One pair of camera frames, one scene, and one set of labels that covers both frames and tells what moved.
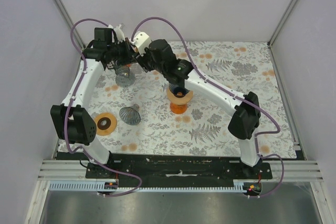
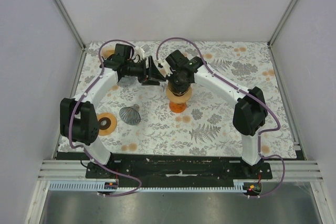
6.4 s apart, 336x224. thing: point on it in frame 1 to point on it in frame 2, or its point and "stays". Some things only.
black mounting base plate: (177, 170) stays
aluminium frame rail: (295, 170) stays
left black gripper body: (121, 52) to (138, 70)
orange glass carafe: (178, 109) stays
